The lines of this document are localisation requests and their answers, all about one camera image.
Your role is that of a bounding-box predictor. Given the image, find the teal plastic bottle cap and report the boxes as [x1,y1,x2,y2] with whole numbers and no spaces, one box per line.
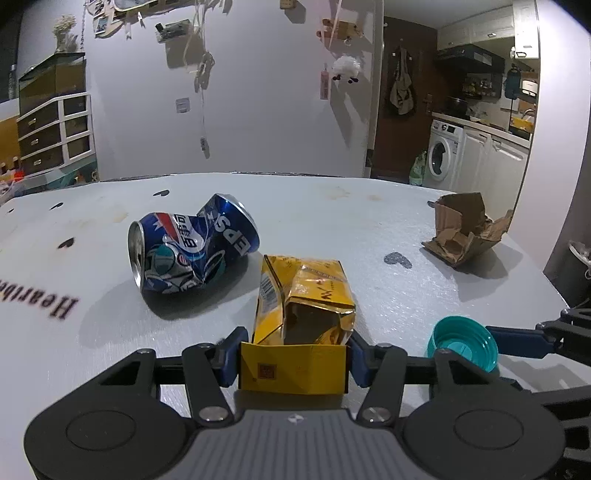
[427,316,499,372]

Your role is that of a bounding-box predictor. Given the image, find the yellow carton box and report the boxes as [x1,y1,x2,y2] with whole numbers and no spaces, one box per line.
[239,255,356,396]

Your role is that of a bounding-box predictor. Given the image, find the crushed blue Pepsi can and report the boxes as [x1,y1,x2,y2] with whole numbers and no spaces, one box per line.
[127,193,259,294]

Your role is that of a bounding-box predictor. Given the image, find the dark grey trash can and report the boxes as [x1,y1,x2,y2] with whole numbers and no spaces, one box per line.
[555,241,590,307]

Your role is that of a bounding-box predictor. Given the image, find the torn brown cardboard box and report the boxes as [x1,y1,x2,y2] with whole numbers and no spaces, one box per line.
[422,192,513,268]

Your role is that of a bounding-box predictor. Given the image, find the white kitchen cabinets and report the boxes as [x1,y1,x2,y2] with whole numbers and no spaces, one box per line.
[454,127,529,219]

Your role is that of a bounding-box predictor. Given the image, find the green plastic bag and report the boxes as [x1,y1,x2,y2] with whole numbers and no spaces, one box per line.
[409,150,427,186]

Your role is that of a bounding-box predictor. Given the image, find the white washing machine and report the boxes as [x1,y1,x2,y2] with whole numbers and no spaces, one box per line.
[423,119,464,191]

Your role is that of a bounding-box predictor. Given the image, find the brown wooden door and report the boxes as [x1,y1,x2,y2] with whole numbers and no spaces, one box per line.
[373,16,437,183]

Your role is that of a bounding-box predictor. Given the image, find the bag hanging on door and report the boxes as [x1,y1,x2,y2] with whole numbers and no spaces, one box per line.
[388,45,416,117]

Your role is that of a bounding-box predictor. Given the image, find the white drawer storage unit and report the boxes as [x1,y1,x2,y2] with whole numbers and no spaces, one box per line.
[17,92,95,177]

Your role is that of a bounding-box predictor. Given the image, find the black range hood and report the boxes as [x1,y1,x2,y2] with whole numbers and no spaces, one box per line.
[436,44,505,74]

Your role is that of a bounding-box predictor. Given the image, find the white plush sheep decoration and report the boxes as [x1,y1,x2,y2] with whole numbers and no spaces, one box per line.
[331,55,362,84]

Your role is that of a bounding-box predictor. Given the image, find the glass fish tank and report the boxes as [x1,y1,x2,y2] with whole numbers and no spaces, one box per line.
[18,52,86,115]

